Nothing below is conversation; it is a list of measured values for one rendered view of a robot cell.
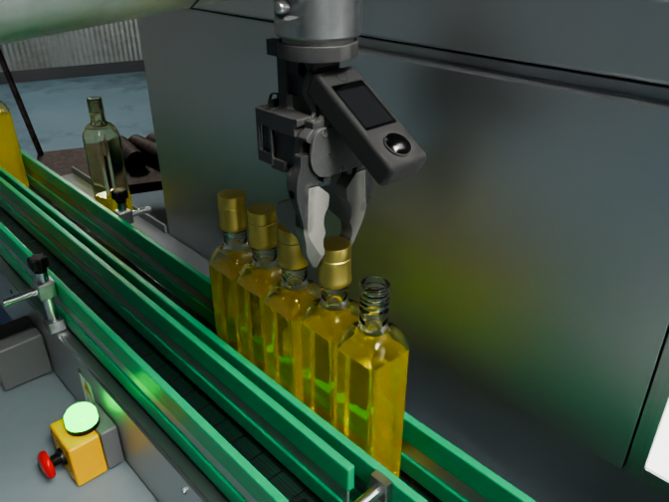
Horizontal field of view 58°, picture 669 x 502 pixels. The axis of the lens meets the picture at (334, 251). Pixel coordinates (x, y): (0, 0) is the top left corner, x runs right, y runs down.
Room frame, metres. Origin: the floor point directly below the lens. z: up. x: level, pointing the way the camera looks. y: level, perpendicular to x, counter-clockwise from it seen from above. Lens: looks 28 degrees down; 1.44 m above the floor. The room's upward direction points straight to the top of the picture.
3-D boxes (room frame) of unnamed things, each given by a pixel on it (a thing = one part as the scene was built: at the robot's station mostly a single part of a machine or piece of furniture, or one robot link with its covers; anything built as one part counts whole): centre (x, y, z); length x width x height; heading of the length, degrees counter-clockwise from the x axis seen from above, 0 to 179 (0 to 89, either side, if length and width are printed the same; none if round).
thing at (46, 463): (0.59, 0.39, 0.79); 0.04 x 0.03 x 0.04; 43
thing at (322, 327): (0.53, 0.00, 0.99); 0.06 x 0.06 x 0.21; 43
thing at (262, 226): (0.61, 0.08, 1.14); 0.04 x 0.04 x 0.04
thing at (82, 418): (0.62, 0.35, 0.84); 0.05 x 0.05 x 0.03
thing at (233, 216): (0.66, 0.12, 1.14); 0.04 x 0.04 x 0.04
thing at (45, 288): (0.76, 0.46, 0.94); 0.07 x 0.04 x 0.13; 133
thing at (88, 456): (0.62, 0.35, 0.79); 0.07 x 0.07 x 0.07; 43
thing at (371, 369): (0.48, -0.04, 0.99); 0.06 x 0.06 x 0.21; 43
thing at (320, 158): (0.55, 0.02, 1.29); 0.09 x 0.08 x 0.12; 43
